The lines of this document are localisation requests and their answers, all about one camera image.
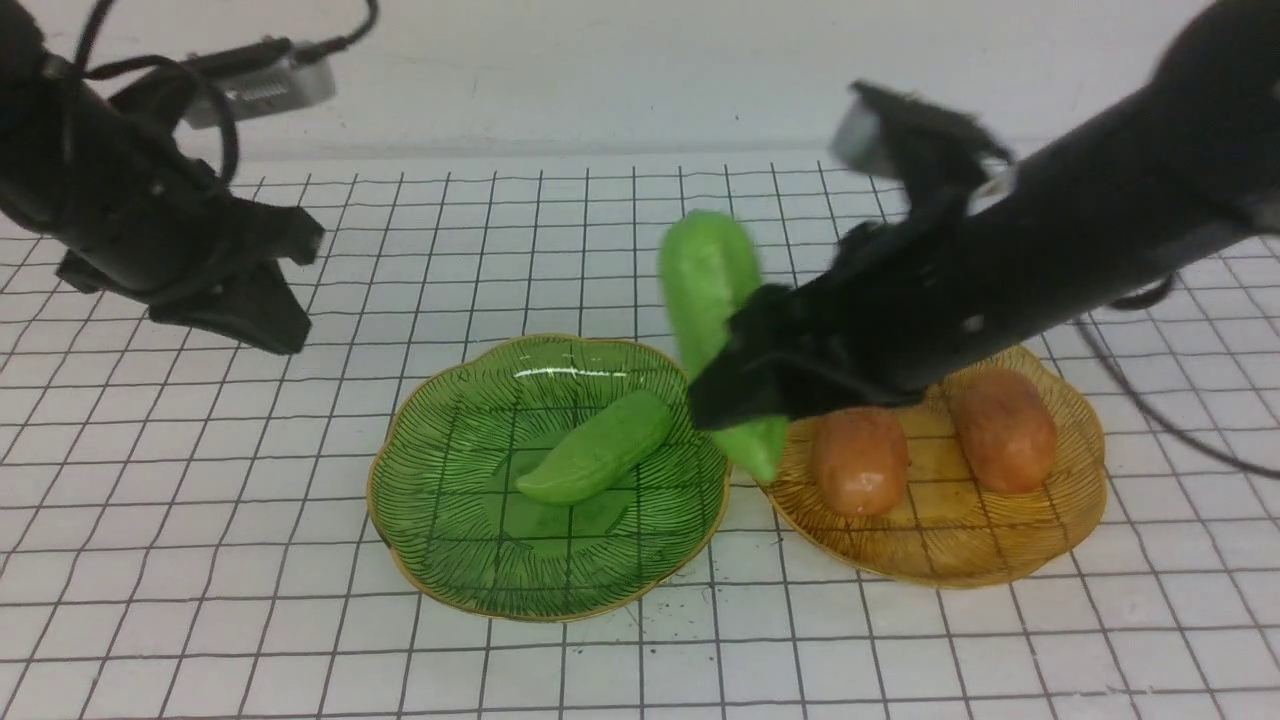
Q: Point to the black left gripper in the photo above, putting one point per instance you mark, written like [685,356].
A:
[175,248]

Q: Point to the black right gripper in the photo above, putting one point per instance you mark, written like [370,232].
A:
[901,306]

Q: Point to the green cucumber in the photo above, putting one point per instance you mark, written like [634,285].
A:
[596,453]
[708,268]

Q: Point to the brown potato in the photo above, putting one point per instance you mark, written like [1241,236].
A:
[860,462]
[1005,431]

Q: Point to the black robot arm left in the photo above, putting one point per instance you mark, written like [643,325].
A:
[129,166]

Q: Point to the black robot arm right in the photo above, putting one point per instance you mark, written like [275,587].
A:
[1180,169]

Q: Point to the amber glass plate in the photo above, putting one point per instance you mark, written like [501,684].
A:
[949,532]

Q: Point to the green glass plate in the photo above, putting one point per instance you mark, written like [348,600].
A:
[442,491]

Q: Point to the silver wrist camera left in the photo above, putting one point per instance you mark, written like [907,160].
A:
[273,76]

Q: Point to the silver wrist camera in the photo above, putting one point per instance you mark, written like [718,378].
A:
[273,76]
[945,160]

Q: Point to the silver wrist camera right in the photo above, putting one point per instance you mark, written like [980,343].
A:
[945,160]

